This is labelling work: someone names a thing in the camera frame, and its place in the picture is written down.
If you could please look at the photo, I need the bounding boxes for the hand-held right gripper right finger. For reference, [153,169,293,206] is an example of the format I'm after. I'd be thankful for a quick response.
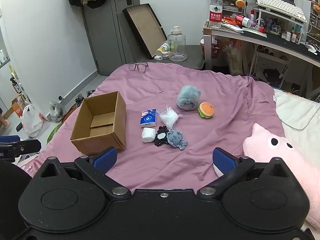
[197,147,292,200]

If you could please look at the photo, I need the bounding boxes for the tall red-label water bottle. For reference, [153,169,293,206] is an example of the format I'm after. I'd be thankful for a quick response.
[209,0,223,29]

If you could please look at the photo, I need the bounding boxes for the white cable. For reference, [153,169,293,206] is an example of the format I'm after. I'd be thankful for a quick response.
[274,99,318,131]

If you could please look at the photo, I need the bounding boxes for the large clear water jug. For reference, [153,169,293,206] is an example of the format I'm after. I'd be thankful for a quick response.
[167,26,187,62]

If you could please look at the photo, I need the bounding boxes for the white desk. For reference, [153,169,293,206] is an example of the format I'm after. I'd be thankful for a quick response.
[203,21,320,98]

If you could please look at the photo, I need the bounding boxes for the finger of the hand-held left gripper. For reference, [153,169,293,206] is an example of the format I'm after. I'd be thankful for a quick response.
[0,139,42,160]
[0,135,21,143]

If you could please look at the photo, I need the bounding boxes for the purple-framed eyeglasses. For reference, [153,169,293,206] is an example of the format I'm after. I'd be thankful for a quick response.
[129,62,149,74]

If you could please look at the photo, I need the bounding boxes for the hamburger plush toy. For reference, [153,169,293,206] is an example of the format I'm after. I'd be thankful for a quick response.
[198,102,214,119]

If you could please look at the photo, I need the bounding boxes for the red basket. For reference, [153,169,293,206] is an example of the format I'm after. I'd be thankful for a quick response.
[200,38,222,59]

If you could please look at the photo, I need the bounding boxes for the white bedding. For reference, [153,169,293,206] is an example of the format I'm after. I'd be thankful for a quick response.
[272,89,320,162]

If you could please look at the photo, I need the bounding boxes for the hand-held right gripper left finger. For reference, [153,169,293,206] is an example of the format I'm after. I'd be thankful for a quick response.
[37,147,132,200]

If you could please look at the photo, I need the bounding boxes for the black framed board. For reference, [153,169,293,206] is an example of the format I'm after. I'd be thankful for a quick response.
[122,4,167,59]

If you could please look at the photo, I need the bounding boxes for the lying red-label bottle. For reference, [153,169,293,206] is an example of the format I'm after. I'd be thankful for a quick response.
[231,13,259,29]

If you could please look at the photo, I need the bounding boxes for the blue-grey fluffy plush toy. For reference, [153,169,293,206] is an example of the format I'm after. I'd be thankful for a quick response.
[177,85,201,111]

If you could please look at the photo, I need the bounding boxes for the brown cardboard box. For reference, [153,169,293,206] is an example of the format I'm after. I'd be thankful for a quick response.
[70,91,127,155]

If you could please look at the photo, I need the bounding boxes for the white tissue pack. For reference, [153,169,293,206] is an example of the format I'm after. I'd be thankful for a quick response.
[141,127,157,143]

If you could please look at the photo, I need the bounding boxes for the grey plastic bag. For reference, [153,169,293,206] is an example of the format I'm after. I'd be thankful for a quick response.
[49,101,66,123]

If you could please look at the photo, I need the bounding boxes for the black plush octopus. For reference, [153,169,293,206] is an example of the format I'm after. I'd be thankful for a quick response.
[154,126,170,147]

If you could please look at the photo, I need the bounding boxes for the white keyboard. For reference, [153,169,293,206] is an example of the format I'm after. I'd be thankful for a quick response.
[255,0,308,23]

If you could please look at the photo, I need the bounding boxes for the orange box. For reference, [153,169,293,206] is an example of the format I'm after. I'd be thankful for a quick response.
[11,99,27,118]

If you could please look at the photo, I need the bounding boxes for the grey bench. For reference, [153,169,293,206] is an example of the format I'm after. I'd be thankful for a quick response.
[152,45,206,70]

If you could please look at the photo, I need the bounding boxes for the white monitor riser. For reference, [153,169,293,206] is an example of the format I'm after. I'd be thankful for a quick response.
[251,7,307,43]

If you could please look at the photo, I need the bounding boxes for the printed white shopping bag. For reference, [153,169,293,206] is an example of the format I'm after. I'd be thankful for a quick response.
[222,39,245,76]

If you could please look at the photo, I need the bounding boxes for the grey-blue plush octopus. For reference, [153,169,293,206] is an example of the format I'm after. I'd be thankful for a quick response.
[167,129,188,150]

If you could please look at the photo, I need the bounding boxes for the white plastic bag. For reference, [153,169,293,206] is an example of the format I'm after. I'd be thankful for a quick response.
[20,104,44,138]

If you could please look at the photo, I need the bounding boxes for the blue tissue packet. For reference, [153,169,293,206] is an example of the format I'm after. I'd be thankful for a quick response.
[140,109,157,127]

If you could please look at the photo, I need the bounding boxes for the pink bed sheet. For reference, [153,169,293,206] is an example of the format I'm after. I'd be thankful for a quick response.
[25,62,287,193]

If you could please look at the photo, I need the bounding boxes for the desktop drawer organizer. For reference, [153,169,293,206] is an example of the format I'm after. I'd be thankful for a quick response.
[221,0,244,20]

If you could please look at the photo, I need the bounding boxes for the grey door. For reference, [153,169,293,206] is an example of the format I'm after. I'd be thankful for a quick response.
[82,0,141,76]

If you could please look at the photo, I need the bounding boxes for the white remote control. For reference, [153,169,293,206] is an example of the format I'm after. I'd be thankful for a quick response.
[221,23,244,33]

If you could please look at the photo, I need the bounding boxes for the yellow and white can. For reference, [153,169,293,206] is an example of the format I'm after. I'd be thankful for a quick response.
[155,41,170,57]

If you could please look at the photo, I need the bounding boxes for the clear plastic bag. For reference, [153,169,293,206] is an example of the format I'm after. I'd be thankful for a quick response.
[159,106,182,130]

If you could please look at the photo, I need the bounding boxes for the black desk mat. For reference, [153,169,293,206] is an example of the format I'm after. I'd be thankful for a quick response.
[243,27,320,63]

